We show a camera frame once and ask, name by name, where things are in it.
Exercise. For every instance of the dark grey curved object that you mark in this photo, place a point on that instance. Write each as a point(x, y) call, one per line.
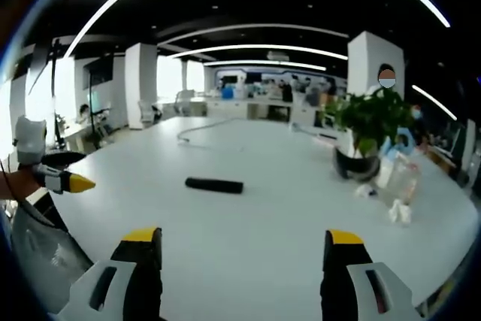
point(357, 170)

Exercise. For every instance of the black remote control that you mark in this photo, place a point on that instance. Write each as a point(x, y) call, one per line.
point(214, 185)

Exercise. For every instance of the blue and white pack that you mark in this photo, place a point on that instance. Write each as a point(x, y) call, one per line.
point(398, 144)

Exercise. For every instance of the grey mesh chair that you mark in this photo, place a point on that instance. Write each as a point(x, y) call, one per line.
point(45, 246)

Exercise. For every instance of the white office chair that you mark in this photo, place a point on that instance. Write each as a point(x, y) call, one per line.
point(148, 112)

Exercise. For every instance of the green potted plant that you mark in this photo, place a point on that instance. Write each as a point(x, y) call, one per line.
point(372, 122)

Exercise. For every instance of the white crumpled tissue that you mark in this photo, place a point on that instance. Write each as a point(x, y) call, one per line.
point(364, 191)

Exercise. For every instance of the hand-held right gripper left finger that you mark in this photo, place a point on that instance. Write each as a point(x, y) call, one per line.
point(112, 287)

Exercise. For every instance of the blue storage box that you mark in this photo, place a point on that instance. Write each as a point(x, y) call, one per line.
point(227, 92)

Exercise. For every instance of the black tripod stand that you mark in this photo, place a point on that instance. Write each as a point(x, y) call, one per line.
point(52, 91)

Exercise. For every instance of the person's left hand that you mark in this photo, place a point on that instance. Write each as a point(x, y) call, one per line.
point(19, 183)

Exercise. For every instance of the flat white device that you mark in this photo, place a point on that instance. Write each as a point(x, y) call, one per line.
point(315, 131)

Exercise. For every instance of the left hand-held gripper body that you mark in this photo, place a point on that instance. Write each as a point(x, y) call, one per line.
point(30, 140)

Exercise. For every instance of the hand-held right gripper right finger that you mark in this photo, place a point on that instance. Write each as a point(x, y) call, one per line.
point(349, 291)

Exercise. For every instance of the ceiling air conditioner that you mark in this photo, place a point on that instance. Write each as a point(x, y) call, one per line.
point(278, 55)

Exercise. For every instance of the crumpled white paper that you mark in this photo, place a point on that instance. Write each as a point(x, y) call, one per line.
point(400, 212)

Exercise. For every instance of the clear plastic bag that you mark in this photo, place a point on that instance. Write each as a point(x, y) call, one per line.
point(400, 178)

